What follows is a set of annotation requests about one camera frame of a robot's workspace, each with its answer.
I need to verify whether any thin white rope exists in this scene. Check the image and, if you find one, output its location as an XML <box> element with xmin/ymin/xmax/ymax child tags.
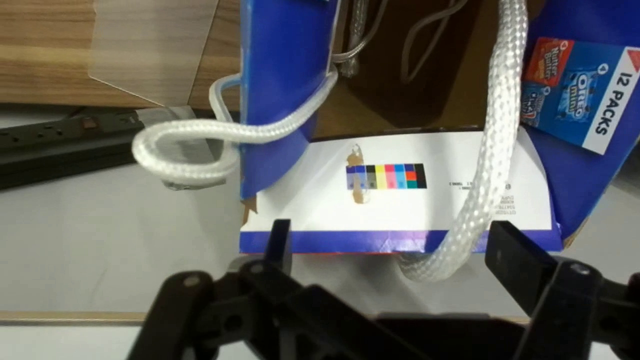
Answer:
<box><xmin>129</xmin><ymin>0</ymin><xmax>467</xmax><ymax>190</ymax></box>

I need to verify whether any thick white braided rope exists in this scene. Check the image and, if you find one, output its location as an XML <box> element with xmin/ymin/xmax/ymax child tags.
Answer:
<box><xmin>398</xmin><ymin>0</ymin><xmax>529</xmax><ymax>284</ymax></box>

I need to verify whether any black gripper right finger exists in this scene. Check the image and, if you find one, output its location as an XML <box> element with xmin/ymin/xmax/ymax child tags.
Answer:
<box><xmin>483</xmin><ymin>218</ymin><xmax>640</xmax><ymax>360</ymax></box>

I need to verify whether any clear plastic sheet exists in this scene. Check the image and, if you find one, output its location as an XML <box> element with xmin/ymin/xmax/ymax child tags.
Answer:
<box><xmin>86</xmin><ymin>0</ymin><xmax>222</xmax><ymax>113</ymax></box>

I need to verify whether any blue cardboard snack box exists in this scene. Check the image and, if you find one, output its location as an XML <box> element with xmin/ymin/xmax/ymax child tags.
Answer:
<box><xmin>238</xmin><ymin>0</ymin><xmax>640</xmax><ymax>256</ymax></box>

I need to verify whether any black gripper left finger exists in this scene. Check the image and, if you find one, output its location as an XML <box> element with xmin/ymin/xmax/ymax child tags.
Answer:
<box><xmin>128</xmin><ymin>218</ymin><xmax>415</xmax><ymax>360</ymax></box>

